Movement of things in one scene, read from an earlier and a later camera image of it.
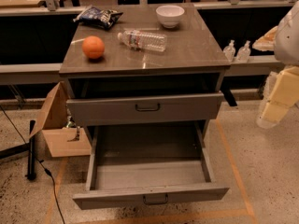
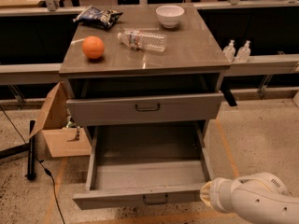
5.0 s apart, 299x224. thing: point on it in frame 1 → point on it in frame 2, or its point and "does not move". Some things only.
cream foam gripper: x=288 y=42 → x=215 y=192
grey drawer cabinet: x=143 y=75 does not move
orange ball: x=92 y=47 does not move
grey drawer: x=151 y=162 does not move
